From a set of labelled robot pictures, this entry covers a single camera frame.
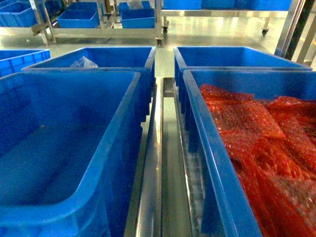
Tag blue bin rear left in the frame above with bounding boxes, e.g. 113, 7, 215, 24
22, 46, 156, 122

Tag blue bin rear right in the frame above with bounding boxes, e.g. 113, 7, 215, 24
173, 46, 312, 114

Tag stainless steel shelf rack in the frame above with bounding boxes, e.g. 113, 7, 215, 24
124, 77, 204, 237

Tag blue empty target bin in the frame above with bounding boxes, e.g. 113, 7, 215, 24
0, 72, 145, 237

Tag blue bin with red bags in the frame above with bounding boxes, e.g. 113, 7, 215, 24
181, 70, 316, 237

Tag blue bin far left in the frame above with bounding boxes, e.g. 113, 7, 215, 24
0, 49, 50, 77

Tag clear plastic bag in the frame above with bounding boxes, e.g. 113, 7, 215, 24
70, 56, 99, 69

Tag red bubble wrap bags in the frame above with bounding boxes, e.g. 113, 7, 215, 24
200, 84, 316, 237

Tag steel cart with bins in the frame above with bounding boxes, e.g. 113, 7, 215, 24
0, 0, 164, 47

